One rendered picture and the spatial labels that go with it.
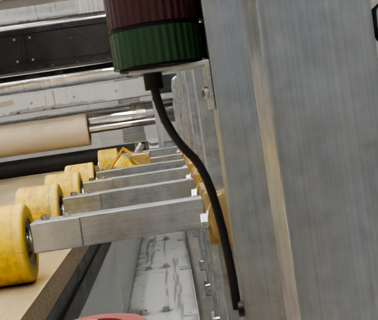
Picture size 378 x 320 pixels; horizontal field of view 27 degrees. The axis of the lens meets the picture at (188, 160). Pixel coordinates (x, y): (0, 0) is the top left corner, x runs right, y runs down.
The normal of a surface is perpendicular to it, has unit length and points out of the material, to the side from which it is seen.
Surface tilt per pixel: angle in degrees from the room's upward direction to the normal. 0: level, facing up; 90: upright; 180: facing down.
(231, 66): 90
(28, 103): 90
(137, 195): 90
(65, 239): 90
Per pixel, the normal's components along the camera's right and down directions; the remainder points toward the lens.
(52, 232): 0.03, 0.05
